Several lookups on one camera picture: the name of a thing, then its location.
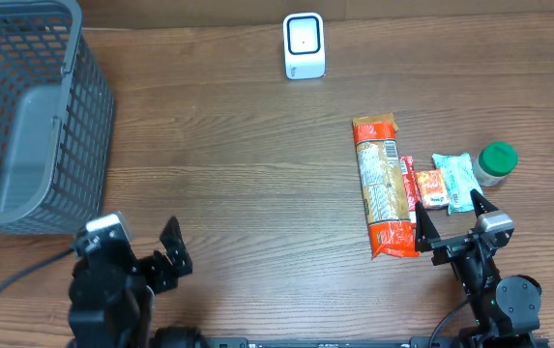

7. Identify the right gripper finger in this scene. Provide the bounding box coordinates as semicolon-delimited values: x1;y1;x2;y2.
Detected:
470;189;498;218
415;202;441;252

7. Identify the teal wet wipes pack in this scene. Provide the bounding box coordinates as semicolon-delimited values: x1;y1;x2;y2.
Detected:
432;153;482;215

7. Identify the orange spaghetti packet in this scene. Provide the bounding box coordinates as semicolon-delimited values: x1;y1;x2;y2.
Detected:
352;112;419;257

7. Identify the small orange snack box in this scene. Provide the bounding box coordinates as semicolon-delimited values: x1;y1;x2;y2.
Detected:
416;169;450;210

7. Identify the red stick sachet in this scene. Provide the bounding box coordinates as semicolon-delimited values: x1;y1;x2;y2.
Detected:
400;156;421;226

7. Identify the green lid jar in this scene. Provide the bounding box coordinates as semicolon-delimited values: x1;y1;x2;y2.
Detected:
473;141;518;187

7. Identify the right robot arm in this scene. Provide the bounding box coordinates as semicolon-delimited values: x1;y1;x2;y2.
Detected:
415;189;548;347

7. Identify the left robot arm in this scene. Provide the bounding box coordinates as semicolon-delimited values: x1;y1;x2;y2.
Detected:
69;212;208;348

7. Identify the white barcode scanner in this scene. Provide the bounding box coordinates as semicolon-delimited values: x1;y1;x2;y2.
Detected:
282;12;326;80

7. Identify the grey plastic mesh basket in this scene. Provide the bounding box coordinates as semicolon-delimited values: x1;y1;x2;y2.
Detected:
0;0;116;235

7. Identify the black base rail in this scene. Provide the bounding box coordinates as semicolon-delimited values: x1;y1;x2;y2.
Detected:
198;335;551;348

